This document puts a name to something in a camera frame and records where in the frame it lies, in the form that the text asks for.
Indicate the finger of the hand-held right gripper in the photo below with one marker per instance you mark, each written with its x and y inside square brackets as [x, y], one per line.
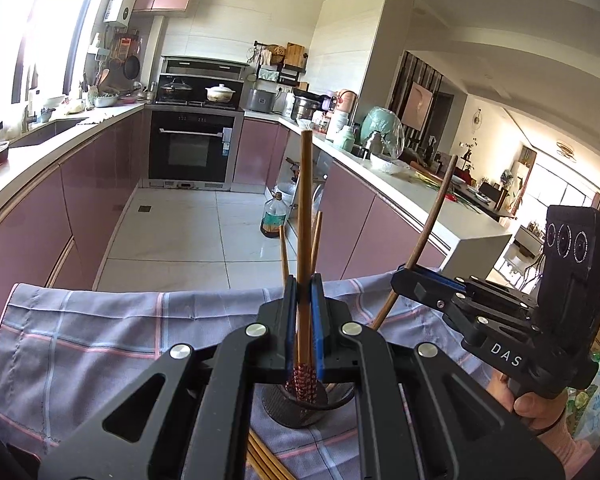
[425, 287]
[490, 294]

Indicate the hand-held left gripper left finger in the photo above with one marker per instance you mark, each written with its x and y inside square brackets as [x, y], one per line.
[282, 335]

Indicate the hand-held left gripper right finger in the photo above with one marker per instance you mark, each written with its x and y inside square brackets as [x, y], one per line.
[325, 335]

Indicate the black mesh holder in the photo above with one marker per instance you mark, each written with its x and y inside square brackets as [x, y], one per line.
[290, 412]

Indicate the bunch of wooden chopsticks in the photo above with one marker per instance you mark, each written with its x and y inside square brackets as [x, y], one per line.
[265, 460]

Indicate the person's right forearm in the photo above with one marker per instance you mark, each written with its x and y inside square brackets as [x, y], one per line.
[565, 450]

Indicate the person's right hand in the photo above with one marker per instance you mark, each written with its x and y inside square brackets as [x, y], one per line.
[537, 410]

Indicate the pink base cabinets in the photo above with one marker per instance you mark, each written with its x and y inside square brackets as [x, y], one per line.
[380, 230]
[90, 190]

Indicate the white plastic bag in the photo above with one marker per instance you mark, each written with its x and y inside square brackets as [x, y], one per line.
[592, 400]

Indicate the plastic oil bottle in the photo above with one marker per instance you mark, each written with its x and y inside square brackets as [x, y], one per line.
[274, 217]

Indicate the white bowl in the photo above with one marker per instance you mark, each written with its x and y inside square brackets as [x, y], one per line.
[389, 164]

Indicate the ceiling lamp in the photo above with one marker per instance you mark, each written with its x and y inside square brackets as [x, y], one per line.
[565, 149]

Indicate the light green jar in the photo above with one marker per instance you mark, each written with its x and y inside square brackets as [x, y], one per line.
[345, 137]

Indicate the grey-blue plaid cloth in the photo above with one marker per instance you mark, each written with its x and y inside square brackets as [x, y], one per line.
[105, 340]

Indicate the pink kettle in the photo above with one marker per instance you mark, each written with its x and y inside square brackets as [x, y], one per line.
[346, 101]

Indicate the black built-in oven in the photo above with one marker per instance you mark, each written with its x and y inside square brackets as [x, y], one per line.
[190, 152]

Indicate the silver rice cooker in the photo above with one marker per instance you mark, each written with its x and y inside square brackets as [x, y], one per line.
[260, 101]

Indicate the white casserole pot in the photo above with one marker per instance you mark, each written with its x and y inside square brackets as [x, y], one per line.
[221, 95]

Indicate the black lidded pot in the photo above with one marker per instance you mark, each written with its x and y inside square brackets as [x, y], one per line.
[175, 91]

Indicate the wooden board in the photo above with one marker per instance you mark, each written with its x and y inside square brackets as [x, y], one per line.
[294, 54]

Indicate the black range hood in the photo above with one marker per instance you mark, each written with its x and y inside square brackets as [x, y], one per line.
[205, 67]

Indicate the basin with vegetables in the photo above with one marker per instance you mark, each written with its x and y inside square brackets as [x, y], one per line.
[106, 100]

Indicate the hanging frying pan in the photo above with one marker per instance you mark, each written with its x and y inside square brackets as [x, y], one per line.
[132, 66]

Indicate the kitchen sink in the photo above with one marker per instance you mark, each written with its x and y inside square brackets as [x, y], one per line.
[45, 132]

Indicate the steel faucet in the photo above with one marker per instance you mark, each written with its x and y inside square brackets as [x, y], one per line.
[30, 115]

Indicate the large kitchen window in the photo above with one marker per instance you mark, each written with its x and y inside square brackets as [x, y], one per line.
[45, 25]

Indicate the wall clock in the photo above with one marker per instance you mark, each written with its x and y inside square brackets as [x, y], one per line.
[476, 119]

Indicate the framed wall picture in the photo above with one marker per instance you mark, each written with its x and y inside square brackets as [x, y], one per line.
[420, 105]

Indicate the black wall rack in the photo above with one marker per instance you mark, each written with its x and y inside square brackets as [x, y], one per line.
[280, 72]

